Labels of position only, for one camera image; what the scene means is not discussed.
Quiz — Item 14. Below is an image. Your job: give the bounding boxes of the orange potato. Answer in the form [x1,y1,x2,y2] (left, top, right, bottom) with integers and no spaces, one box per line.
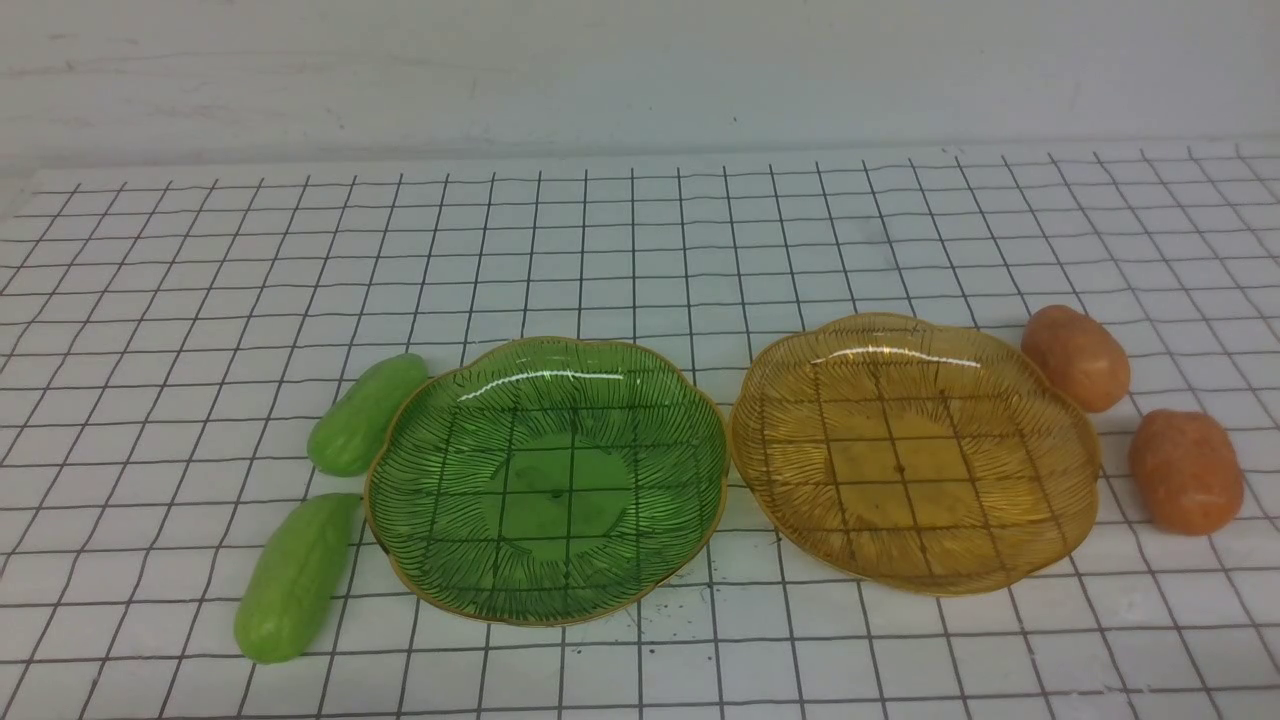
[1128,409,1245,537]
[1021,305,1132,413]

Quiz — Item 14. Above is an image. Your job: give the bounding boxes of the green cucumber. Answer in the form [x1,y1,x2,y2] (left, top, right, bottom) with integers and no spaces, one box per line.
[234,493,364,664]
[307,354,430,478]

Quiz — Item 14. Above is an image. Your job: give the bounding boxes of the white grid tablecloth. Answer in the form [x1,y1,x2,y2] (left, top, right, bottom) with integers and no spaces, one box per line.
[1,142,1277,719]

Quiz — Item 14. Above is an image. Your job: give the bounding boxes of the green glass plate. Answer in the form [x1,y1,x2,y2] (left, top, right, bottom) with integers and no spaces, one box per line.
[364,337,731,626]

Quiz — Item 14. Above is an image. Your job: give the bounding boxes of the amber glass plate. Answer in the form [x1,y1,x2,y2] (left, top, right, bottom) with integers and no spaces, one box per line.
[728,313,1102,596]

